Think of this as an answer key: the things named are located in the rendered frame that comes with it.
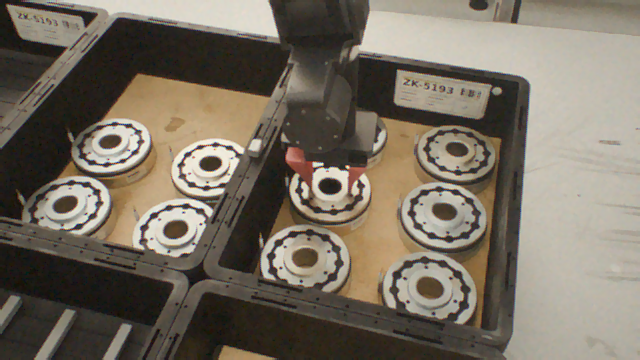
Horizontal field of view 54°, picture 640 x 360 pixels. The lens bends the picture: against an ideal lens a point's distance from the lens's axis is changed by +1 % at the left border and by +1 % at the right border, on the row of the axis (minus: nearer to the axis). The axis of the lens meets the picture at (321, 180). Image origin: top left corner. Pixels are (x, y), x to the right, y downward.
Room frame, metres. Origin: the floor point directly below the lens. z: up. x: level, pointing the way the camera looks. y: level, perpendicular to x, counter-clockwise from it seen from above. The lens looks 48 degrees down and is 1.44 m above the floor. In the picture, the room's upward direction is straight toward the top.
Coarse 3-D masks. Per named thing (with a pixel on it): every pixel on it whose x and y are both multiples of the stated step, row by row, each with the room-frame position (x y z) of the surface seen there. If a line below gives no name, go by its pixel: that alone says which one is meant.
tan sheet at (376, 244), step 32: (416, 128) 0.65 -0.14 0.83; (384, 160) 0.59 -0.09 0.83; (384, 192) 0.53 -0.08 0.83; (480, 192) 0.53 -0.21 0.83; (288, 224) 0.48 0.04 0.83; (384, 224) 0.48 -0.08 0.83; (352, 256) 0.43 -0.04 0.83; (384, 256) 0.43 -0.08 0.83; (480, 256) 0.43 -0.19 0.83; (352, 288) 0.39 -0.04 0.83; (480, 288) 0.39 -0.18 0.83; (480, 320) 0.35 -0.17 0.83
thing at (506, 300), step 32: (416, 64) 0.67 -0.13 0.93; (256, 160) 0.49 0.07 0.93; (512, 160) 0.49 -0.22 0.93; (512, 192) 0.46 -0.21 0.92; (224, 224) 0.40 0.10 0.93; (512, 224) 0.40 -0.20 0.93; (512, 256) 0.36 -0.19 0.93; (256, 288) 0.32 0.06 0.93; (288, 288) 0.32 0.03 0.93; (512, 288) 0.32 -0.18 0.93; (384, 320) 0.29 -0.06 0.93; (416, 320) 0.29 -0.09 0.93; (512, 320) 0.29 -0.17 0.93
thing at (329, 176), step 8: (320, 176) 0.53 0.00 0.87; (328, 176) 0.53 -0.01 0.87; (336, 176) 0.53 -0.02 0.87; (312, 184) 0.51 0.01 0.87; (344, 184) 0.51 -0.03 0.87; (312, 192) 0.50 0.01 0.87; (320, 192) 0.50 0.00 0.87; (344, 192) 0.50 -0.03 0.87; (320, 200) 0.49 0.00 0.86; (328, 200) 0.49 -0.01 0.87; (336, 200) 0.49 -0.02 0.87
